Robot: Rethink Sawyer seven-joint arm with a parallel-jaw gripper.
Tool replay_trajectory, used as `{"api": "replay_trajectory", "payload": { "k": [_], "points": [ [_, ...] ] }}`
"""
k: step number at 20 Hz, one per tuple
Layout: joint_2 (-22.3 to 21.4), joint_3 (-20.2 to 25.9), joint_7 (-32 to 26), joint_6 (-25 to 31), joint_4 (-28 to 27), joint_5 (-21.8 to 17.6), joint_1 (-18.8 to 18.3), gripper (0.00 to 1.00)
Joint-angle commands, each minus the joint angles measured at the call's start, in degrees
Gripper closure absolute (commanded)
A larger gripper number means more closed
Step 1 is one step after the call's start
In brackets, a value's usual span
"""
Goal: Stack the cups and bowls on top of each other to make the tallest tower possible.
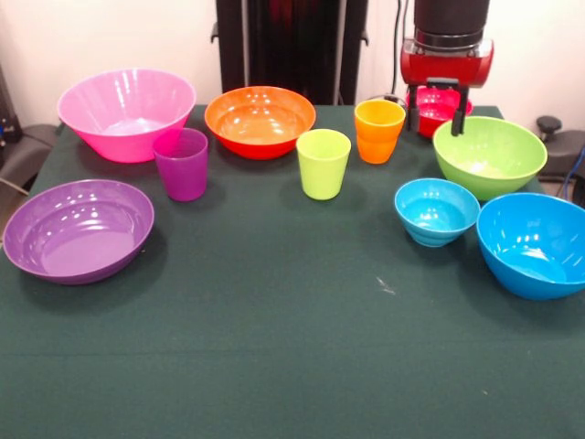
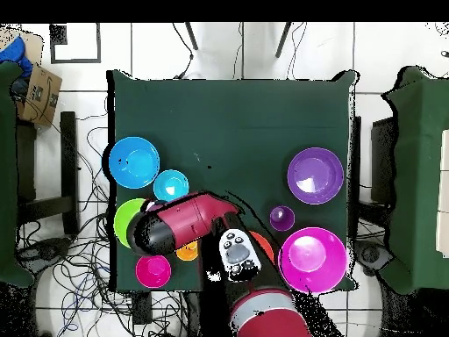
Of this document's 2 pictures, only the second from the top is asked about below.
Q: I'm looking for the black floor box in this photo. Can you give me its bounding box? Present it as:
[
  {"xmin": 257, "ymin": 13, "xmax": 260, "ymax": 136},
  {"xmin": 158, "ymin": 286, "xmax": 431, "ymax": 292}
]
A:
[{"xmin": 131, "ymin": 290, "xmax": 153, "ymax": 326}]

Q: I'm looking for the tangle of floor cables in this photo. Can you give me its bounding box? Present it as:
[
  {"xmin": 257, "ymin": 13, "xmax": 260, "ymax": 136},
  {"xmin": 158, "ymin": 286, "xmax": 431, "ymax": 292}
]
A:
[{"xmin": 15, "ymin": 101, "xmax": 187, "ymax": 337}]

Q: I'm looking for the dark grey stand base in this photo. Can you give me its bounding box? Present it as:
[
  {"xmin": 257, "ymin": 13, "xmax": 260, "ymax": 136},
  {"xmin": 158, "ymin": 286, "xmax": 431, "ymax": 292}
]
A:
[
  {"xmin": 353, "ymin": 240, "xmax": 395, "ymax": 275},
  {"xmin": 17, "ymin": 237, "xmax": 75, "ymax": 273}
]

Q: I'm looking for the large blue bowl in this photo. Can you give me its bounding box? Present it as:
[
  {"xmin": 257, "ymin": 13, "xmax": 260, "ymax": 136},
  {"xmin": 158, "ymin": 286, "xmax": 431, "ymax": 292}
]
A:
[{"xmin": 108, "ymin": 136, "xmax": 160, "ymax": 190}]

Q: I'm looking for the black square frame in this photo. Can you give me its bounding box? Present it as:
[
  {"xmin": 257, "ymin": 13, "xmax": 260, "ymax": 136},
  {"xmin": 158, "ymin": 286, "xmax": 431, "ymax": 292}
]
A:
[{"xmin": 49, "ymin": 23, "xmax": 102, "ymax": 65}]

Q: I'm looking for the black cable with plug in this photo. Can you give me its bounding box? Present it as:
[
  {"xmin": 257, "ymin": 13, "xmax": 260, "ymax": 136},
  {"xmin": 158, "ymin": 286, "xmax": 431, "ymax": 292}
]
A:
[{"xmin": 171, "ymin": 22, "xmax": 195, "ymax": 80}]

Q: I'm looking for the purple bowl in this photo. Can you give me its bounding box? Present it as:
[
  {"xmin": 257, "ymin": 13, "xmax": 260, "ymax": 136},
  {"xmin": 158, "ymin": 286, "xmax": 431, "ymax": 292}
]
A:
[{"xmin": 286, "ymin": 147, "xmax": 346, "ymax": 205}]

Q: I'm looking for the large pink bowl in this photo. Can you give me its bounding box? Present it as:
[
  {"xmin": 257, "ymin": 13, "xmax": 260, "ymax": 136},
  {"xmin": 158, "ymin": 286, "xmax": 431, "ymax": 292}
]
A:
[{"xmin": 277, "ymin": 226, "xmax": 348, "ymax": 294}]

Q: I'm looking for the orange bowl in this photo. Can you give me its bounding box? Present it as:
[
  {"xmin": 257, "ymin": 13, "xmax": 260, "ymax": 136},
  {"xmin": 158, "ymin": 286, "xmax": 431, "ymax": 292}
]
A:
[{"xmin": 250, "ymin": 230, "xmax": 275, "ymax": 264}]

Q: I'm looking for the blue cloth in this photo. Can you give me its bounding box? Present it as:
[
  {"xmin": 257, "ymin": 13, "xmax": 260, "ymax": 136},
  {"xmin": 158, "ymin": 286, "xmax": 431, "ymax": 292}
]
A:
[{"xmin": 0, "ymin": 35, "xmax": 34, "ymax": 78}]

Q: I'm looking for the green bowl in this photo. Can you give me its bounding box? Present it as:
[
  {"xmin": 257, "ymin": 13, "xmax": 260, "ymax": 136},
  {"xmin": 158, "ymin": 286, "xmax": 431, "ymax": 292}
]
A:
[{"xmin": 113, "ymin": 197, "xmax": 147, "ymax": 249}]

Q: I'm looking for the black tripod leg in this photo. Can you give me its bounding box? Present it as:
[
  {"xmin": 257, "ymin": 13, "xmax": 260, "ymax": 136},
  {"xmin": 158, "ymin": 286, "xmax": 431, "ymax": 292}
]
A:
[
  {"xmin": 274, "ymin": 22, "xmax": 292, "ymax": 59},
  {"xmin": 184, "ymin": 22, "xmax": 198, "ymax": 50}
]

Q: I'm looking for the small red bowl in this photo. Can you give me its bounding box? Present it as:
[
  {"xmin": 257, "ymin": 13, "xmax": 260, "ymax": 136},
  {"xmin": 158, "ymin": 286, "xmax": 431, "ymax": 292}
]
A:
[{"xmin": 135, "ymin": 254, "xmax": 173, "ymax": 290}]

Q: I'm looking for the orange cup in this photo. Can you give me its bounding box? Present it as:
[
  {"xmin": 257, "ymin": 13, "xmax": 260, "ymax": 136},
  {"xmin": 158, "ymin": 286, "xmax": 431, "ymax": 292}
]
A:
[{"xmin": 175, "ymin": 240, "xmax": 200, "ymax": 262}]

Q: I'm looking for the black bench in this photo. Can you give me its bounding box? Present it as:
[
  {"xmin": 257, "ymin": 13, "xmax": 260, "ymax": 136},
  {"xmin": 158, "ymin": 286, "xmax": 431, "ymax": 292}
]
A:
[{"xmin": 15, "ymin": 111, "xmax": 80, "ymax": 236}]

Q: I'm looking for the green cloth covered table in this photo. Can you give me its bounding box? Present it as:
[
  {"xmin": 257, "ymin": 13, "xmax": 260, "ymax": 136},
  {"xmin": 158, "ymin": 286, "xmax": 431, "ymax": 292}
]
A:
[
  {"xmin": 380, "ymin": 65, "xmax": 449, "ymax": 296},
  {"xmin": 0, "ymin": 60, "xmax": 36, "ymax": 289}
]

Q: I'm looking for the dark green tablecloth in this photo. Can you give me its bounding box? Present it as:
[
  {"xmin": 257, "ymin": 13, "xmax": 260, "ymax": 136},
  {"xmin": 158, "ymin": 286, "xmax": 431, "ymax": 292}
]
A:
[{"xmin": 106, "ymin": 69, "xmax": 360, "ymax": 294}]

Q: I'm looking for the cardboard box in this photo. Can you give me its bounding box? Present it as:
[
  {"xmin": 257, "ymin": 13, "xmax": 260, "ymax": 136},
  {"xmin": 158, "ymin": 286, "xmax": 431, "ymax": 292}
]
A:
[{"xmin": 15, "ymin": 62, "xmax": 63, "ymax": 128}]

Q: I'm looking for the small blue bowl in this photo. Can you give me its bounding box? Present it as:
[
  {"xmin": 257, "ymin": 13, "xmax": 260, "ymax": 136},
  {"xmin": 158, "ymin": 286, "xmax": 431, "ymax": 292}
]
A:
[{"xmin": 153, "ymin": 168, "xmax": 190, "ymax": 204}]

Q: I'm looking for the black stand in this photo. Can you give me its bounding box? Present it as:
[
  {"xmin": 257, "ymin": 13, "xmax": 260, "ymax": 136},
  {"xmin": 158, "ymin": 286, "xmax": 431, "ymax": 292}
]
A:
[{"xmin": 370, "ymin": 117, "xmax": 397, "ymax": 204}]

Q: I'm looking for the purple cup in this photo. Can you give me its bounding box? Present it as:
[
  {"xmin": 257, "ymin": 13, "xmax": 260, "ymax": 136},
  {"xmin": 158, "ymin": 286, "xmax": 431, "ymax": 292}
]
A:
[{"xmin": 268, "ymin": 205, "xmax": 296, "ymax": 233}]

